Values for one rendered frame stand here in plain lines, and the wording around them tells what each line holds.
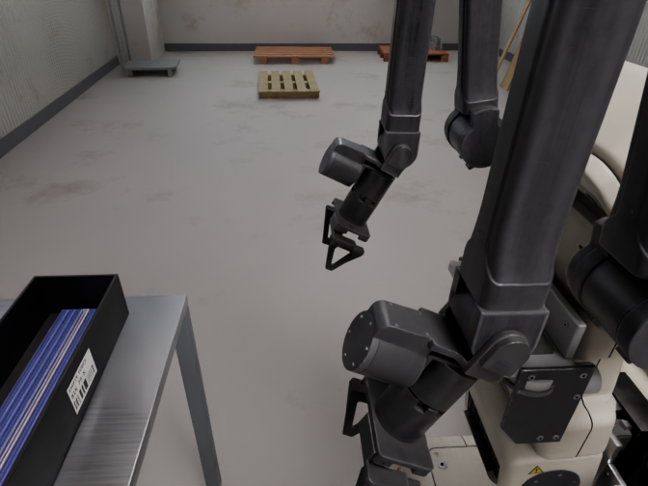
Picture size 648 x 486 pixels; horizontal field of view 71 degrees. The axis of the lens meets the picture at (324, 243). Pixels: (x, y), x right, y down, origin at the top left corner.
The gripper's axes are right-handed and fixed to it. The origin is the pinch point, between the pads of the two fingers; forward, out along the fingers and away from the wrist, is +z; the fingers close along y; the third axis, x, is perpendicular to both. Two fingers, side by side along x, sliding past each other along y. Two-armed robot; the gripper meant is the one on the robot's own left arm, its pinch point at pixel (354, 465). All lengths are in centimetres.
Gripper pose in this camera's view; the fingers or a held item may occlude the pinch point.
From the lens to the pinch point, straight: 58.2
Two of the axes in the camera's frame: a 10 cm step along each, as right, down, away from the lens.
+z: -4.7, 7.6, 4.5
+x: 8.8, 3.7, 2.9
